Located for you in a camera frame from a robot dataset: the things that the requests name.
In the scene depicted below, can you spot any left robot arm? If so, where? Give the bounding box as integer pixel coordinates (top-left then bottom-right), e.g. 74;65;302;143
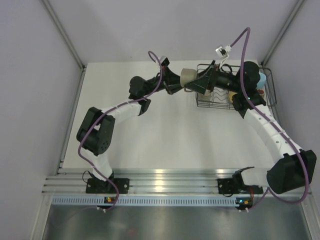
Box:
76;66;186;193

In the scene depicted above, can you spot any light blue ceramic mug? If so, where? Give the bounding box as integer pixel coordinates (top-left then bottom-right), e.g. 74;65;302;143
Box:
256;72;267;89

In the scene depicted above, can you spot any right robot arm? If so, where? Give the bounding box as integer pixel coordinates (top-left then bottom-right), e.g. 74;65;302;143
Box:
180;61;317;194

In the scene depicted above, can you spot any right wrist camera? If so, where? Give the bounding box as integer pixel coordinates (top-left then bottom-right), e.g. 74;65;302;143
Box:
215;45;232;59

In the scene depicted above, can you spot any grey wire dish rack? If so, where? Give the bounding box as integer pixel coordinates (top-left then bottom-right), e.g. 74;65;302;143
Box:
195;66;277;110

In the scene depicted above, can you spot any fluted beige small cup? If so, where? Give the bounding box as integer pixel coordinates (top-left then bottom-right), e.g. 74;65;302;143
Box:
199;92;213;101

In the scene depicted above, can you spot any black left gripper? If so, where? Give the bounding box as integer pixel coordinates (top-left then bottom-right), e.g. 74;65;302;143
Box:
142;66;190;97

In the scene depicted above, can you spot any perforated cable duct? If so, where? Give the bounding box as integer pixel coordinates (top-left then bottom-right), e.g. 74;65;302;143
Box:
51;196;245;207

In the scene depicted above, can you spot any aluminium mounting rail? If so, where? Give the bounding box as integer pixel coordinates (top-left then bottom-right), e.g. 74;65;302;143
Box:
41;168;235;196

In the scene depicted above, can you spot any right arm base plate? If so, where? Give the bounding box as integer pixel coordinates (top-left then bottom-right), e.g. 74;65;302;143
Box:
217;178;264;196

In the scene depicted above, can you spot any grey-brown stoneware cup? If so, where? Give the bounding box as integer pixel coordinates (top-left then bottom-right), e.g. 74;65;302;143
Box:
180;68;198;93

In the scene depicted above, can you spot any yellow ceramic mug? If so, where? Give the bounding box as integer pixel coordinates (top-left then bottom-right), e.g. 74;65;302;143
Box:
228;91;237;104

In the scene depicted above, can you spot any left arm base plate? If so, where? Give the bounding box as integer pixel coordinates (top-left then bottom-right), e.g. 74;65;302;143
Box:
85;178;130;194

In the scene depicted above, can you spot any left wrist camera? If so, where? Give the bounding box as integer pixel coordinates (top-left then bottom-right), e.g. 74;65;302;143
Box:
160;56;170;67

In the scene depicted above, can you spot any dark brown mug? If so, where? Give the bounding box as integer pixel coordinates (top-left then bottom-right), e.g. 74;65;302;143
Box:
257;89;265;98

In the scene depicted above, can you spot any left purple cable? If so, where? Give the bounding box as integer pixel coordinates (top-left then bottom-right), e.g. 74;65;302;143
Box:
78;50;167;211

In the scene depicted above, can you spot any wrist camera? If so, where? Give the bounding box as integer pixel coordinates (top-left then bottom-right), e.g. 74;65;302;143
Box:
160;56;170;67
215;45;232;59

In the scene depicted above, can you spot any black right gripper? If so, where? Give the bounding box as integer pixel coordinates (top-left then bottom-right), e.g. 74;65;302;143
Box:
183;60;242;96

